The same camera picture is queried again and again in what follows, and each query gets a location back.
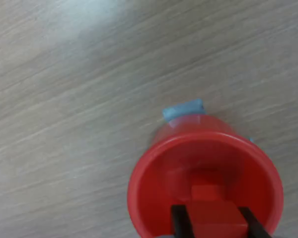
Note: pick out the red plastic cup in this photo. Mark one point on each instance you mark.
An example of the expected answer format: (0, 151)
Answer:
(159, 178)

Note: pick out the small grey-blue tape piece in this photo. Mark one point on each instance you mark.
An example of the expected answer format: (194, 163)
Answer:
(251, 140)

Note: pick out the red cube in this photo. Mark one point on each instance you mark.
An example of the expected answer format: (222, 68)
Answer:
(213, 215)
(204, 192)

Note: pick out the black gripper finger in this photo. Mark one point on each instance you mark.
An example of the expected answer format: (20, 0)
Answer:
(255, 225)
(182, 223)

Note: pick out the wide grey-blue tape piece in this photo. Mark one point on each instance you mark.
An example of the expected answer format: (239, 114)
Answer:
(181, 110)

